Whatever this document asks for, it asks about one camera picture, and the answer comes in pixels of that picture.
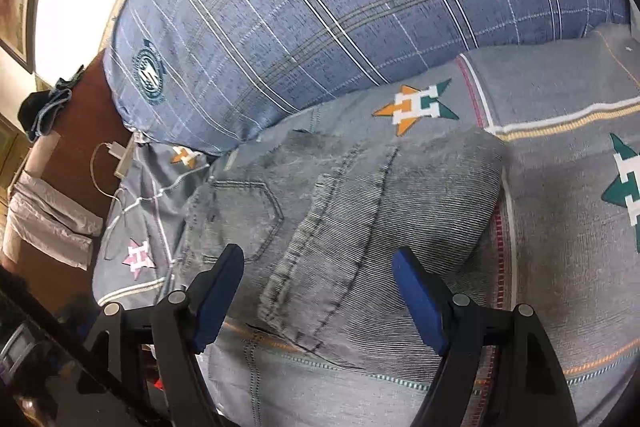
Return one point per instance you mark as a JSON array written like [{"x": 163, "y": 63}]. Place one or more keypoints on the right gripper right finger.
[{"x": 529, "y": 387}]

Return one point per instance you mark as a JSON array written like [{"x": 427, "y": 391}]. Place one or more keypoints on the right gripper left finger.
[{"x": 179, "y": 328}]

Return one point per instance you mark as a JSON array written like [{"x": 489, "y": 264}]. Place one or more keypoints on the grey denim pants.
[{"x": 319, "y": 217}]

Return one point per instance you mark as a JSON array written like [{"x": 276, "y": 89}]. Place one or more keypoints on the folded grey cloth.
[{"x": 52, "y": 222}]

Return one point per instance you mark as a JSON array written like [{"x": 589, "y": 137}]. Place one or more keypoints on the dark clothes pile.
[{"x": 38, "y": 111}]

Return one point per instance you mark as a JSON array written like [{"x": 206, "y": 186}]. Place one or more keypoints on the grey patterned bed sheet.
[{"x": 564, "y": 235}]

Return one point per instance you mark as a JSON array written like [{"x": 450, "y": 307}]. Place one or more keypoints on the blue plaid pillow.
[{"x": 209, "y": 74}]

